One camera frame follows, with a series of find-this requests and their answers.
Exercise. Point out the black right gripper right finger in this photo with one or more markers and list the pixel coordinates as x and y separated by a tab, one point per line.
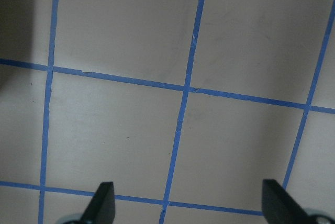
279	207

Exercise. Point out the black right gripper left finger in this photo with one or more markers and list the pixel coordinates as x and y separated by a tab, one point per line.
101	208

